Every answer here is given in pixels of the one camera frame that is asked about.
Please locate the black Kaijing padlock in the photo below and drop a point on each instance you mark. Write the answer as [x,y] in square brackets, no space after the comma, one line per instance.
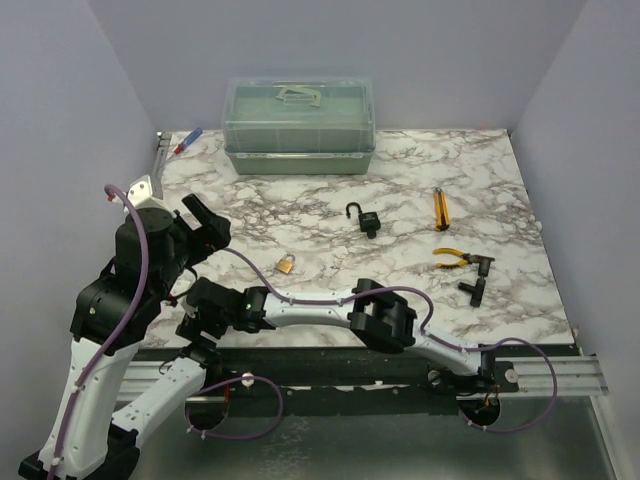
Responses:
[369,222]

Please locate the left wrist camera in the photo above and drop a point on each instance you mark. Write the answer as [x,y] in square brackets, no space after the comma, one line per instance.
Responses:
[146,192]

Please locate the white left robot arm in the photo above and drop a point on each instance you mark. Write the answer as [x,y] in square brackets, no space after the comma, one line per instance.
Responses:
[133,424]

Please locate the green transparent toolbox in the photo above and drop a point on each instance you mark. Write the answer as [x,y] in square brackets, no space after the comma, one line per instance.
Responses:
[299,126]

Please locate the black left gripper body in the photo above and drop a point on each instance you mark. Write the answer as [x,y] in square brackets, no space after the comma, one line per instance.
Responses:
[197,244]

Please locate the small brass padlock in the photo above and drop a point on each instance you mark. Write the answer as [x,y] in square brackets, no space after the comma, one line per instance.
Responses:
[285,264]

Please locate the black T-handle socket wrench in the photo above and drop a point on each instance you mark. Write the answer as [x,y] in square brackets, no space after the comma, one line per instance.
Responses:
[476,290]

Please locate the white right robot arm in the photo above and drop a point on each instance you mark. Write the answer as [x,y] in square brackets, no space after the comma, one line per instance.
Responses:
[378,316]

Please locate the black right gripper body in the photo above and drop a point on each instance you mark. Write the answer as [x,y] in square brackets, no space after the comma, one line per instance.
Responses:
[193,326]

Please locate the yellow black pliers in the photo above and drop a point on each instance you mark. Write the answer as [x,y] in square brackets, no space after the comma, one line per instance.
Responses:
[458,258]

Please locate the aluminium frame rail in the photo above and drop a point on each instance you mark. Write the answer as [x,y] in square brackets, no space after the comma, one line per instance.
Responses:
[111,318]

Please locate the yellow utility knife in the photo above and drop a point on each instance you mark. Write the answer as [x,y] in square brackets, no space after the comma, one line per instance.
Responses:
[441,210]

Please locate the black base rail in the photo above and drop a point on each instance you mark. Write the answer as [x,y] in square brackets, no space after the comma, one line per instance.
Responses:
[354,382]

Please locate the red blue screwdriver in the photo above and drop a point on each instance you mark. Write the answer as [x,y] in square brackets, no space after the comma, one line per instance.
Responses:
[188,141]

